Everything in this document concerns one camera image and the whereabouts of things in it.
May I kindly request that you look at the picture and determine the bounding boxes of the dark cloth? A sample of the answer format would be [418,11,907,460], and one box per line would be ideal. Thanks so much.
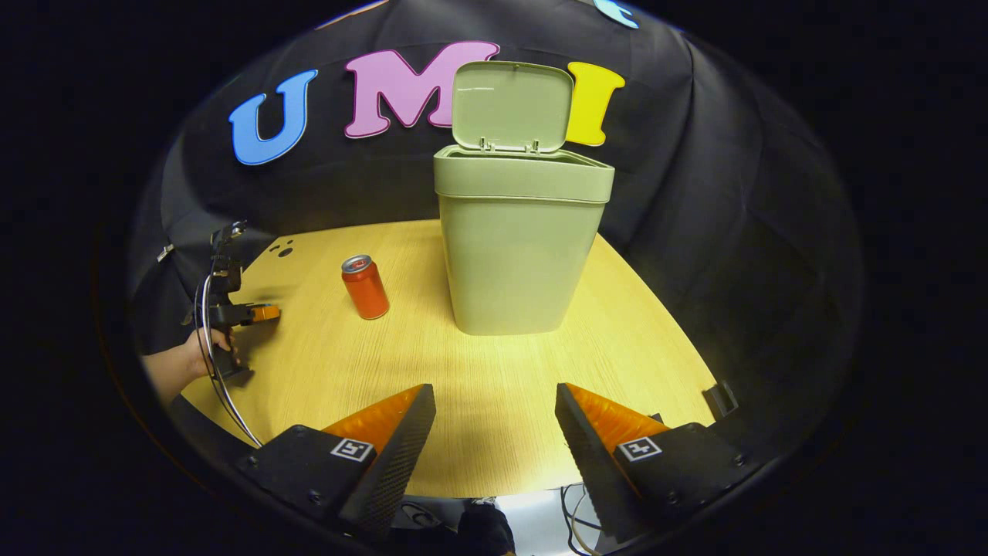
[457,498,516,556]

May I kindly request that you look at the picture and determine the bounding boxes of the black floor cable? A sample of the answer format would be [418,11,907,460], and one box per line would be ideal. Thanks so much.
[559,483,604,556]

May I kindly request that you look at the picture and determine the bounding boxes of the red pop can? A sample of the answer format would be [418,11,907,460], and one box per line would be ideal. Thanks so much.
[341,254,391,320]

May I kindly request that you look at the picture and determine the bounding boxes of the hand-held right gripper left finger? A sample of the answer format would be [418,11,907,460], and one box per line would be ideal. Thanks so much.
[234,384,438,541]

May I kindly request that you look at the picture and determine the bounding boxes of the black desk edge bracket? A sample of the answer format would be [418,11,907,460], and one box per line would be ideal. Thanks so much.
[702,381,739,419]

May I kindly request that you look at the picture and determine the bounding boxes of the black backdrop cloth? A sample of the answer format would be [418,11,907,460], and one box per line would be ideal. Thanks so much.
[127,0,861,464]

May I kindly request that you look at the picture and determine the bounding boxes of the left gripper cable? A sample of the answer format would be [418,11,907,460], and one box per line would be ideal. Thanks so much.
[196,272,265,449]

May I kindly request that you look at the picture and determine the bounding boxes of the wooden desktop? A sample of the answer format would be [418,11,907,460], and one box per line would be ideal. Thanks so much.
[179,220,719,499]

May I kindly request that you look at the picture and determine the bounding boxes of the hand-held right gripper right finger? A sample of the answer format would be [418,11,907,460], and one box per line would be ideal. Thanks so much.
[553,382,749,546]

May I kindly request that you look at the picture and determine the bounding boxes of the green desktop garbage bin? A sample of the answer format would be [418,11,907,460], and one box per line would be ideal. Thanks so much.
[433,60,616,337]

